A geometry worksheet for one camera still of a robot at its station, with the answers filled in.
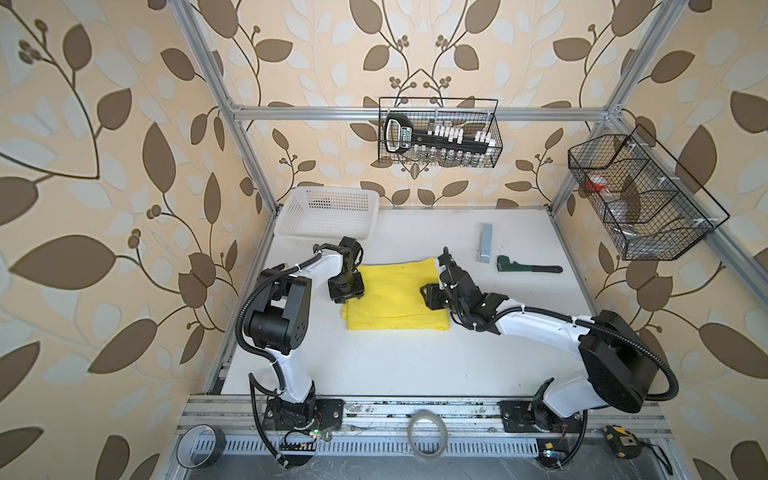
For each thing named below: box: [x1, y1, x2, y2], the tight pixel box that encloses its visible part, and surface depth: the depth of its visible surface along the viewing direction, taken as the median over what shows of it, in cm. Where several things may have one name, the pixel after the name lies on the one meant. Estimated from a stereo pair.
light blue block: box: [480, 224, 493, 264], surface depth 107 cm
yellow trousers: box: [342, 258, 451, 331], surface depth 93 cm
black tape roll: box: [176, 423, 226, 469], surface depth 72 cm
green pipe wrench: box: [496, 255, 563, 273], surface depth 104 cm
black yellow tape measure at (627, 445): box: [602, 424, 673, 475], surface depth 70 cm
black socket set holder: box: [384, 114, 497, 154], surface depth 85 cm
